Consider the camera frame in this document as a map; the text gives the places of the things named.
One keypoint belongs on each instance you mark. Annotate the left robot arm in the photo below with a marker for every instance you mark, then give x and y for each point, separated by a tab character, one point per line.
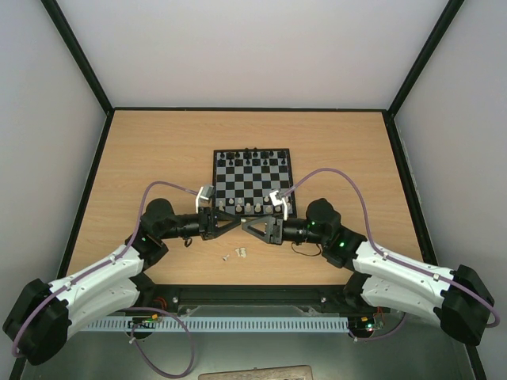
46	315

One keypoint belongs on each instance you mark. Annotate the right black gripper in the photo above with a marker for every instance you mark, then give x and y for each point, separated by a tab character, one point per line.
276	230

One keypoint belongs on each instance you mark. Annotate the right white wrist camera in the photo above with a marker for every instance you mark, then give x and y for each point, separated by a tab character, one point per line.
280	204

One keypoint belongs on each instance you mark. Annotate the left controller board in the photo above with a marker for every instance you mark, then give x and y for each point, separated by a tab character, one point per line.
145	321

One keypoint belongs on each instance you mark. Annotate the black chess pieces row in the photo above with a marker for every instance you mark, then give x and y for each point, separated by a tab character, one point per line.
251	157

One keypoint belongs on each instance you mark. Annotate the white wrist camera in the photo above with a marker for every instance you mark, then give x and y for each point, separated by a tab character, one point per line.
280	204
204	196

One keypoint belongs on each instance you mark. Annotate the light blue cable duct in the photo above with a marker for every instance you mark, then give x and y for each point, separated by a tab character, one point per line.
229	325

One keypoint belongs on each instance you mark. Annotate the white chess pieces pile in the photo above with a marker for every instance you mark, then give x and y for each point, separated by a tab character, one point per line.
241	252

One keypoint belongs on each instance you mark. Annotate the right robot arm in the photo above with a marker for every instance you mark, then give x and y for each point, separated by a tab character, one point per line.
457	300

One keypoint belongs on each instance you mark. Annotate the right green controller board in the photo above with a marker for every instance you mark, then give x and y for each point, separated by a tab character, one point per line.
369	323

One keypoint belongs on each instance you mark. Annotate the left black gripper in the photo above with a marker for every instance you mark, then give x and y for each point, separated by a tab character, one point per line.
208	217

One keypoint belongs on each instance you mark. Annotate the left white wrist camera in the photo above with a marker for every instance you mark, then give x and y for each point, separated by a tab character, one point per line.
204	196

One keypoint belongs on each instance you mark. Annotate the black aluminium frame rail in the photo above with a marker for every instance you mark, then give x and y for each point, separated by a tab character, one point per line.
416	351

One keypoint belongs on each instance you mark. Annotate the black and silver chessboard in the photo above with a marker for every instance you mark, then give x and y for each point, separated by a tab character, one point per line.
252	184

